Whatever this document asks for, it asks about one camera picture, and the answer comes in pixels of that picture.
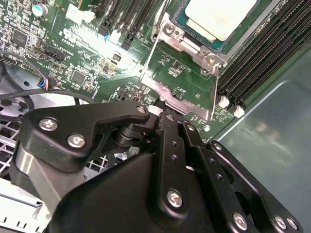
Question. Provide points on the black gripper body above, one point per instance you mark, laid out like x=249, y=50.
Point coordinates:
x=116, y=199

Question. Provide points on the metal socket cover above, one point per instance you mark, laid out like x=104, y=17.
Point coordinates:
x=160, y=88

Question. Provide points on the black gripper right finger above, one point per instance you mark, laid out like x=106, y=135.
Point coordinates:
x=216, y=170

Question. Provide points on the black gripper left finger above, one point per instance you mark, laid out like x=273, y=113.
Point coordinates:
x=60, y=131

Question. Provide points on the silver CPU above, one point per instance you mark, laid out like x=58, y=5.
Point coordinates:
x=218, y=17

